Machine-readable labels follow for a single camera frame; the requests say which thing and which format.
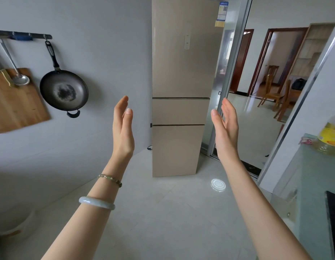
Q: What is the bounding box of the wooden cutting board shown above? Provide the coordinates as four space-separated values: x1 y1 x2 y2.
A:
0 68 51 134

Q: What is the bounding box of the person's left hand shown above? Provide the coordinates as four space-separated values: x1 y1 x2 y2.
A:
112 96 135 161

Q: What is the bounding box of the silver sliding door frame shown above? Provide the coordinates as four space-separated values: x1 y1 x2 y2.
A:
206 0 253 157

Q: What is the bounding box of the white bucket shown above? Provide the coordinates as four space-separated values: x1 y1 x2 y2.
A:
0 210 37 241

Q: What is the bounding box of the pale jade bangle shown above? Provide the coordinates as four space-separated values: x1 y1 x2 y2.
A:
78 196 116 211

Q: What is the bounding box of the person's left forearm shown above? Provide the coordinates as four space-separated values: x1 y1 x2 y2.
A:
41 153 130 260

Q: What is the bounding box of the wooden chair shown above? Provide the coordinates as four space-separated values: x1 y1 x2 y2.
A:
257 75 283 111
274 80 296 122

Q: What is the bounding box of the black induction cooktop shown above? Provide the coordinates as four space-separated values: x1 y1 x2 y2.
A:
325 190 335 260

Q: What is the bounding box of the black bag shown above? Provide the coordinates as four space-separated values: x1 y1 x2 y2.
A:
291 78 307 91

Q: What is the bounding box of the beaded green bracelet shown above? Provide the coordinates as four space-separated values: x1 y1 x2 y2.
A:
97 174 122 188

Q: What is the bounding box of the beige three-door refrigerator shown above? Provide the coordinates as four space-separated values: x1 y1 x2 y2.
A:
151 0 230 177

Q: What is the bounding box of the blue yellow energy label sticker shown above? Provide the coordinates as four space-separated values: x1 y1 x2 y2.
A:
215 1 229 27

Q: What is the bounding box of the person's right forearm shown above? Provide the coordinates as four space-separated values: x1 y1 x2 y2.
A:
220 157 312 260

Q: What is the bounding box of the round white floor drain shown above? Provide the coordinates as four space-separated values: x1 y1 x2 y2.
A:
210 179 226 192

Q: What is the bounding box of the metal ladle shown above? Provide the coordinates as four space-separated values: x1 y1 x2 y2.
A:
0 35 30 86

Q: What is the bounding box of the black frying pan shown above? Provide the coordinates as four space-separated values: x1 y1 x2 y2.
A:
39 41 89 118

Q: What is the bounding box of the black wall hook rail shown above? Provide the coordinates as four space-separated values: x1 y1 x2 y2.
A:
0 30 53 41

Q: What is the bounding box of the wooden shelf cabinet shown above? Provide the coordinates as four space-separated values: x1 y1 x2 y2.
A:
288 23 335 81

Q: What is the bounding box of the person's right hand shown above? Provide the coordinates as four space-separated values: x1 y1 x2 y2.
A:
211 97 240 162

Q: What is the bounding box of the yellow cooking oil bottle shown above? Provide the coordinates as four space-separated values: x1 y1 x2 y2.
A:
314 108 335 156

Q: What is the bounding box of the brown wooden door frame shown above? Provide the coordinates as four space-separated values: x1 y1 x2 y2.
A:
247 27 308 97

